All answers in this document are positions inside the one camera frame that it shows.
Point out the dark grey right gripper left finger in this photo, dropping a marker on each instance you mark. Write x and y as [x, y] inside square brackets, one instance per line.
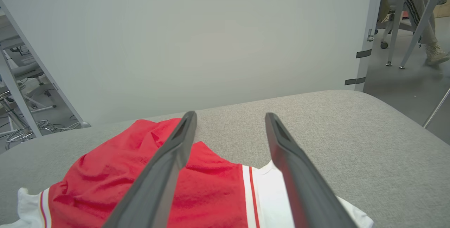
[158, 178]

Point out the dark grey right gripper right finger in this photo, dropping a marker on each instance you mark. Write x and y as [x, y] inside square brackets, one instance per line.
[302, 186]

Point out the red and white basketball jersey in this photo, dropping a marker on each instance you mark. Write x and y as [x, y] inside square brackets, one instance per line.
[116, 175]

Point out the black tape strip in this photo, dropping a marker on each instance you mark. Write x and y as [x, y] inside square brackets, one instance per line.
[364, 53]
[355, 80]

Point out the thin metal rod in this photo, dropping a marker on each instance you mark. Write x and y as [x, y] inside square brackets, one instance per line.
[436, 108]

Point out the chair base with caster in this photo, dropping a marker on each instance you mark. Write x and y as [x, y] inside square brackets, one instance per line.
[385, 43]

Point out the grey metal stand leg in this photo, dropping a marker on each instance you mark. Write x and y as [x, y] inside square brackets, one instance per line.
[15, 94]

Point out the white office chair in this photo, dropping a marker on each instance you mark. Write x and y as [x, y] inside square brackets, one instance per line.
[30, 71]

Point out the white table leg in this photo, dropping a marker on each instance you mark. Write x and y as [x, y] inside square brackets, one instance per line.
[399, 13]
[422, 24]

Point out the white partition screen grey frame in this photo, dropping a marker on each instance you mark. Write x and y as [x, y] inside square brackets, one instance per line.
[193, 38]

